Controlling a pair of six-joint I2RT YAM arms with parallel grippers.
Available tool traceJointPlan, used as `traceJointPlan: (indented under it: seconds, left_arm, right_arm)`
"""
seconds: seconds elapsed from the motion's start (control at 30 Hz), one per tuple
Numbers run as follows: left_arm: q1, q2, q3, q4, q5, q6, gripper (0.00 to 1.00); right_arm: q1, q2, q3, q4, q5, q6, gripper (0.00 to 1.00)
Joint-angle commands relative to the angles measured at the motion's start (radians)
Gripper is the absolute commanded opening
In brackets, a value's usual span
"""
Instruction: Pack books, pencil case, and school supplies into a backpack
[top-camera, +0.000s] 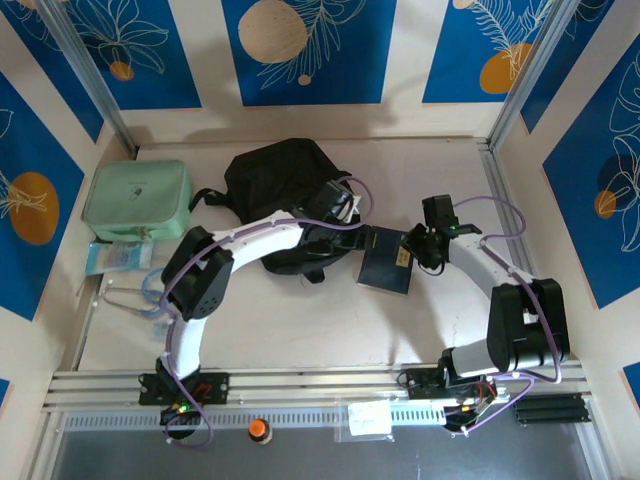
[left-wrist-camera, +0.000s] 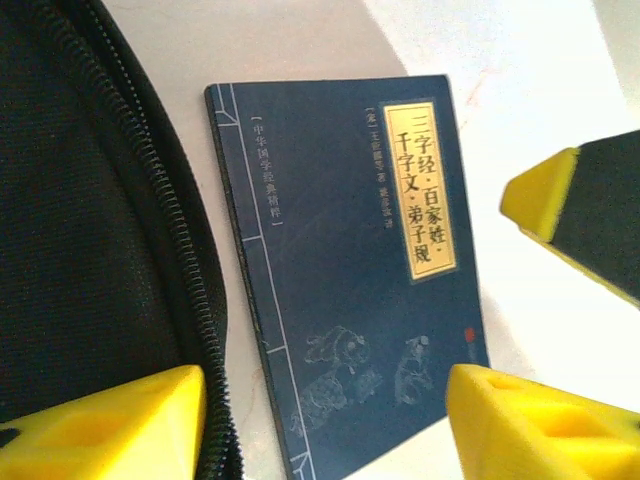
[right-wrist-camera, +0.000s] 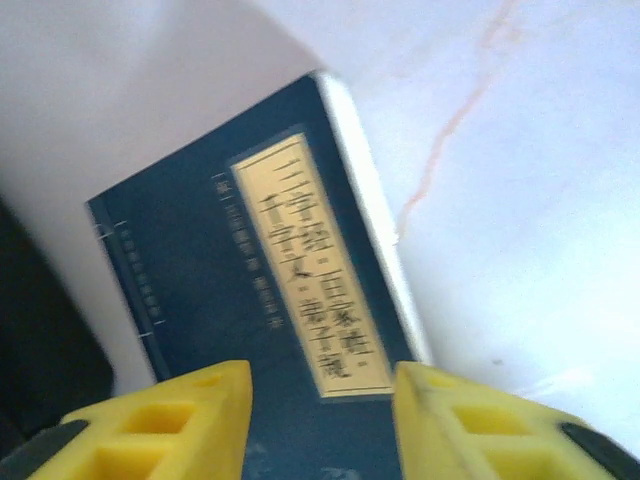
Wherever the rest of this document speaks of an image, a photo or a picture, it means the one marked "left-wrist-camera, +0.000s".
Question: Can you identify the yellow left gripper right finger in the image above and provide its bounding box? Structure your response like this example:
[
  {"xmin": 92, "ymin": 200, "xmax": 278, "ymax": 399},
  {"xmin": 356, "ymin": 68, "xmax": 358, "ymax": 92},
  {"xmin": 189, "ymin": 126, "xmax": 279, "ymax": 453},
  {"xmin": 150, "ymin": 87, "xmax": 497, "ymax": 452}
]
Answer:
[{"xmin": 446, "ymin": 363, "xmax": 640, "ymax": 480}]

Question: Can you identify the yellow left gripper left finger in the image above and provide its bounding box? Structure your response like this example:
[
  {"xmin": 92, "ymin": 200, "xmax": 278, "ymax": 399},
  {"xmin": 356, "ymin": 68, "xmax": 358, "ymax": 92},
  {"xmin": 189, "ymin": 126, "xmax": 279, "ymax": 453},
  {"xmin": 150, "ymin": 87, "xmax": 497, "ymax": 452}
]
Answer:
[{"xmin": 0, "ymin": 363, "xmax": 207, "ymax": 480}]

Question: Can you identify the black backpack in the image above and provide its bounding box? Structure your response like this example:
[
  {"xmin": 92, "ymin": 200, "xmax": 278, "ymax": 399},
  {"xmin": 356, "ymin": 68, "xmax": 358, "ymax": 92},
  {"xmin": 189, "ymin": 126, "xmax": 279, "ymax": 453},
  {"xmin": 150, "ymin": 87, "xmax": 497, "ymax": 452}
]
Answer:
[{"xmin": 0, "ymin": 0, "xmax": 241, "ymax": 480}]

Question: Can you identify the dark blue Chinese classics book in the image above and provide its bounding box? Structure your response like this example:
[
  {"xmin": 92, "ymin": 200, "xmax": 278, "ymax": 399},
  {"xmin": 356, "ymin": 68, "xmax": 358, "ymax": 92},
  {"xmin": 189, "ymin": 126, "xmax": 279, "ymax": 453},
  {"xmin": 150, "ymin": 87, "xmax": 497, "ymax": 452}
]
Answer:
[{"xmin": 203, "ymin": 73, "xmax": 491, "ymax": 480}]

